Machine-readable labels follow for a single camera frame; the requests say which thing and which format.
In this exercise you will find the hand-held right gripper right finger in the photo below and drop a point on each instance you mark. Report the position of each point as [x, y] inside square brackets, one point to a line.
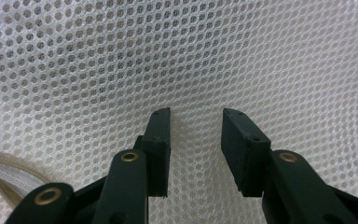
[245, 155]

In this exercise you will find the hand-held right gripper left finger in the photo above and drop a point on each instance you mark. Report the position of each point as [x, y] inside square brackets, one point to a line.
[158, 155]

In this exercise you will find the white mesh laundry bag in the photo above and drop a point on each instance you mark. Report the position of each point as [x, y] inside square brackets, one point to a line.
[199, 62]

